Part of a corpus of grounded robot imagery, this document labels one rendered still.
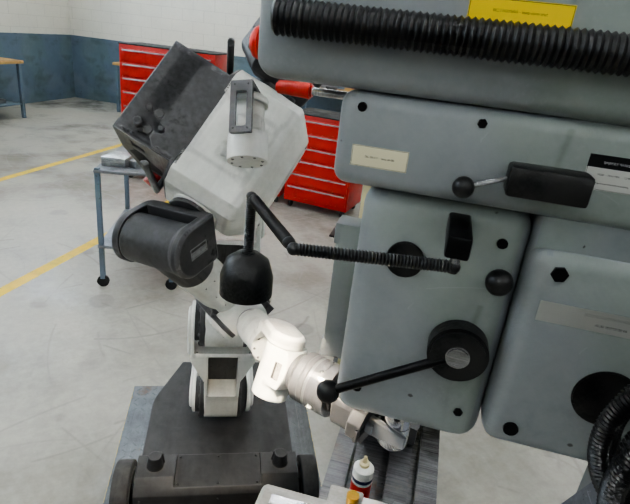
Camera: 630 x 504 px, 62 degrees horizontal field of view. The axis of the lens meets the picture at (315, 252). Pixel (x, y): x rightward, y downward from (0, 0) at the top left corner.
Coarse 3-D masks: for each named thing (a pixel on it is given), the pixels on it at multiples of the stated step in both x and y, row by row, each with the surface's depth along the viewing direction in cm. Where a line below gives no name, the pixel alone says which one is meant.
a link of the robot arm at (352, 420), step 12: (324, 360) 87; (312, 372) 85; (324, 372) 85; (336, 372) 85; (312, 384) 84; (300, 396) 85; (312, 396) 84; (312, 408) 85; (324, 408) 85; (336, 408) 82; (348, 408) 80; (336, 420) 82; (348, 420) 79; (360, 420) 78; (348, 432) 79; (360, 432) 80
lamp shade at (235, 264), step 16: (240, 256) 68; (256, 256) 69; (224, 272) 69; (240, 272) 67; (256, 272) 68; (224, 288) 69; (240, 288) 68; (256, 288) 68; (240, 304) 68; (256, 304) 69
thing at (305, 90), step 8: (280, 80) 76; (280, 88) 76; (288, 88) 76; (296, 88) 76; (304, 88) 75; (312, 88) 76; (320, 88) 76; (296, 96) 77; (304, 96) 76; (312, 96) 77; (320, 96) 76; (328, 96) 75; (336, 96) 75
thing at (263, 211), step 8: (256, 200) 63; (256, 208) 62; (264, 208) 61; (264, 216) 59; (272, 216) 58; (272, 224) 57; (280, 224) 56; (272, 232) 57; (280, 232) 55; (288, 232) 54; (280, 240) 54; (288, 240) 53
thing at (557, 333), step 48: (528, 288) 57; (576, 288) 55; (624, 288) 54; (528, 336) 58; (576, 336) 57; (624, 336) 55; (528, 384) 60; (576, 384) 58; (624, 384) 57; (528, 432) 62; (576, 432) 61; (624, 432) 59
